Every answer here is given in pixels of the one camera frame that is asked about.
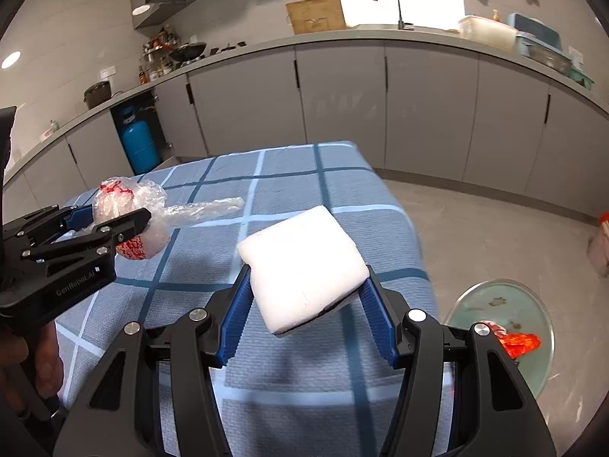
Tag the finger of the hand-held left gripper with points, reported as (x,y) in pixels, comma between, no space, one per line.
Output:
(128,223)
(78,214)

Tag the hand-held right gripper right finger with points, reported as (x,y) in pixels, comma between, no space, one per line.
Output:
(380,323)

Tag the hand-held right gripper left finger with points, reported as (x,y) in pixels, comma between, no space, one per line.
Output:
(235,323)

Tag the clear red-printed plastic bag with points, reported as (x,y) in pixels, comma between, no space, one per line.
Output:
(114,197)

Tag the white paper towel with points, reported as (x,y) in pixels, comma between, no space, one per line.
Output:
(299,262)

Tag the red plastic bag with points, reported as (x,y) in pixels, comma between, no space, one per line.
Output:
(523,342)

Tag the person's left hand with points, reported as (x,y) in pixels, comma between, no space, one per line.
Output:
(50,366)

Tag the blue gas cylinder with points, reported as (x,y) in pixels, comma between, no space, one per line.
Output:
(140,147)

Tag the black cooking pot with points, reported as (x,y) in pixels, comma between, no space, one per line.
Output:
(97,96)

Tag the dark sauce bottle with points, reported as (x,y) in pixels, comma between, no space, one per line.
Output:
(142,76)

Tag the blue checked tablecloth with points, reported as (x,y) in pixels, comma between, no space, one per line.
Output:
(295,176)

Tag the black wok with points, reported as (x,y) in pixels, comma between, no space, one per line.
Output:
(188,51)

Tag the spice rack with bottles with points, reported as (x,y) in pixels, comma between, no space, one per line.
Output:
(159,43)

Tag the gas stove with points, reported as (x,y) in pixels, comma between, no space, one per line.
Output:
(228,47)

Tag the red-lidded plastic bucket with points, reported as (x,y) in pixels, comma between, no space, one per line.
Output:
(603,247)

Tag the grey kitchen cabinet counter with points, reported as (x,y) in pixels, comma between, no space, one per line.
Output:
(342,85)

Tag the brown cardboard box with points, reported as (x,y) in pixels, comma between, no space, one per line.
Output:
(316,14)

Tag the white plastic container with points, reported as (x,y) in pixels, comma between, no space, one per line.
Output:
(487,33)

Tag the glass bowl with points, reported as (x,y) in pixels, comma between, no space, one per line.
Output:
(549,59)

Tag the green plastic basket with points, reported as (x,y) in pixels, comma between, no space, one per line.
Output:
(583,78)

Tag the curved steel faucet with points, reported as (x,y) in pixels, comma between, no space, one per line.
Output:
(397,4)

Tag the yellow soap bottle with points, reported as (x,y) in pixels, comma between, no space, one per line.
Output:
(495,15)

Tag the blue plastic basin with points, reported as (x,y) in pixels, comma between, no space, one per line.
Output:
(535,31)

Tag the white wall socket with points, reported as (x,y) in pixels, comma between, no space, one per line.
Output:
(106,74)

